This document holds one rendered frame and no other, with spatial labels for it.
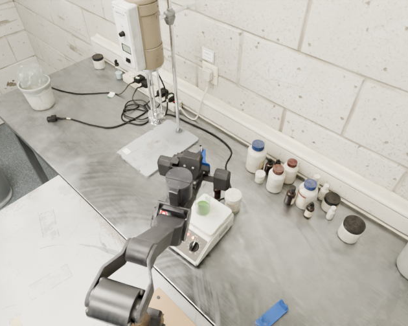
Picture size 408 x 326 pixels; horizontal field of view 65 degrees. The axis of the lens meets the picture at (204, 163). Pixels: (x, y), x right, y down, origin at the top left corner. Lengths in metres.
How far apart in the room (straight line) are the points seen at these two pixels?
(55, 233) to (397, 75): 1.14
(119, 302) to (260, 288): 0.62
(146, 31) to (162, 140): 0.52
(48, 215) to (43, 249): 0.13
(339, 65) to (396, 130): 0.25
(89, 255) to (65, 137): 0.61
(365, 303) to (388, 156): 0.44
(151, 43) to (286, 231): 0.75
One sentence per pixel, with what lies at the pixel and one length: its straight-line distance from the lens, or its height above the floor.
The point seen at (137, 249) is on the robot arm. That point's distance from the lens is 0.53.
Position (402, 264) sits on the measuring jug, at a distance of 1.18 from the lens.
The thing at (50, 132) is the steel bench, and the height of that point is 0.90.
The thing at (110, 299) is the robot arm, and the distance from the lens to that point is 0.50.
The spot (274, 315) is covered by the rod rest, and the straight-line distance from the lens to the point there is 1.01.
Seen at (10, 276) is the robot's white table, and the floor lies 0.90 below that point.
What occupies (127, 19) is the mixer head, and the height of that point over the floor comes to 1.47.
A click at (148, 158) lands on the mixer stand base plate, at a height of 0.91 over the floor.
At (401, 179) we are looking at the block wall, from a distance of 1.20.
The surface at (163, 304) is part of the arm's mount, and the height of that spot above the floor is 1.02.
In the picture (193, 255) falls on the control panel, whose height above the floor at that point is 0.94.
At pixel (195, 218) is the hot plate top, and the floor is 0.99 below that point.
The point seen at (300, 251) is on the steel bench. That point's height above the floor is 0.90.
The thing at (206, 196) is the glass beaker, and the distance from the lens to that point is 1.03.
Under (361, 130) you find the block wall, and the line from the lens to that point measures 1.14.
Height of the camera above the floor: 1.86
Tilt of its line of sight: 47 degrees down
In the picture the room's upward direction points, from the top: straight up
